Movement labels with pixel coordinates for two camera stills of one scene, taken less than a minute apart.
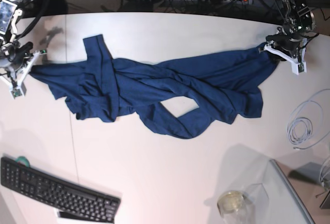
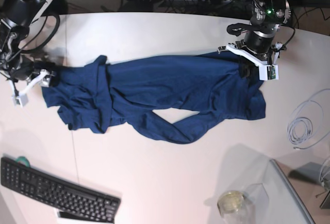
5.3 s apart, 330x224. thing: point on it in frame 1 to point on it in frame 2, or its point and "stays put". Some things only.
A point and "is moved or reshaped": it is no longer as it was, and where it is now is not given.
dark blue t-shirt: [224, 87] is moved or reshaped
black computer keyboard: [71, 202] stays put
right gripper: [289, 44] to [257, 43]
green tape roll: [22, 159] stays put
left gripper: [16, 56] to [26, 67]
